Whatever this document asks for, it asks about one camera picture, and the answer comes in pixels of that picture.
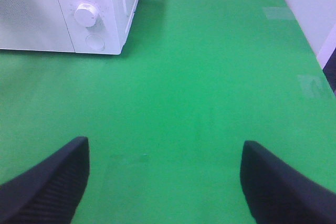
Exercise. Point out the white microwave oven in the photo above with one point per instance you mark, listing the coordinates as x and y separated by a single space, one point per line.
78 26

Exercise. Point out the round door release button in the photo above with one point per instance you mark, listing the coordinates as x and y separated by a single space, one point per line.
95 42

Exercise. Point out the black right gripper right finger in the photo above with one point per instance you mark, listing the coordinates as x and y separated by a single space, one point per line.
277 193

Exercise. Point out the green table cloth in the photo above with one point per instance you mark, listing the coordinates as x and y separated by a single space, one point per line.
167 118

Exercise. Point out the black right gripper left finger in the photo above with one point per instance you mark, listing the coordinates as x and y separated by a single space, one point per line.
51 191

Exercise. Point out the white microwave door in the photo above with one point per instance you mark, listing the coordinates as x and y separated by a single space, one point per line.
36 25

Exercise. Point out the white microwave knob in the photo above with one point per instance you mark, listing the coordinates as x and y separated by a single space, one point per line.
86 15

